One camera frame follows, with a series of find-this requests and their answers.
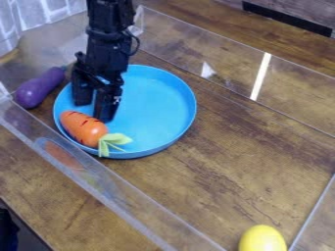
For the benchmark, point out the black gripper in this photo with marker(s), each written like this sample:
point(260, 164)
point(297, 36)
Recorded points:
point(97, 70)

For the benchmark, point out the orange toy carrot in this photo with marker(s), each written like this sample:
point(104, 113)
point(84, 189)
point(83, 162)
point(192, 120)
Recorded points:
point(91, 132)

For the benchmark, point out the blue plastic plate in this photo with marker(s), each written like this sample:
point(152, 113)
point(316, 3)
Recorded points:
point(155, 114)

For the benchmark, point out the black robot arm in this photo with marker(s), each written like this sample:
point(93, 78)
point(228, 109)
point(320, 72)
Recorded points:
point(111, 15)

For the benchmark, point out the purple toy eggplant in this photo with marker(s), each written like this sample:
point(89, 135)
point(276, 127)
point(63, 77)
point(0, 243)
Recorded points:
point(33, 90)

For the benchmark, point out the white curtain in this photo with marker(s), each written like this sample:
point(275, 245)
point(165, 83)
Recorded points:
point(21, 15)

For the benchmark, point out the yellow toy lemon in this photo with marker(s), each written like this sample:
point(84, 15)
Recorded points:
point(261, 238)

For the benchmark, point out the clear acrylic enclosure wall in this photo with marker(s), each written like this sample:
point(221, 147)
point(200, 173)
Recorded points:
point(252, 165)

